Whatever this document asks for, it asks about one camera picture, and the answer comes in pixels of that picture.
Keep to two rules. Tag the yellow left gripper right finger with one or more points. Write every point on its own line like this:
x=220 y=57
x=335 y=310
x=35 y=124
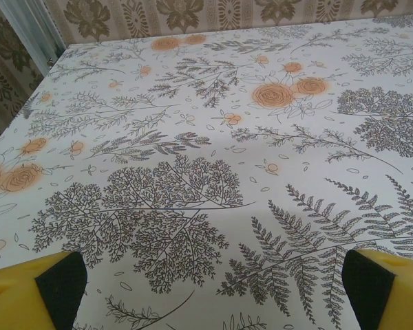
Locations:
x=392 y=295

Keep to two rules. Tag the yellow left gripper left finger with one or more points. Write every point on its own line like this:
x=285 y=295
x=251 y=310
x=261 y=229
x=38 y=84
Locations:
x=17 y=299

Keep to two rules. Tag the aluminium upright frame post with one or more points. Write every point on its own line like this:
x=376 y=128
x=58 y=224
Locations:
x=31 y=27

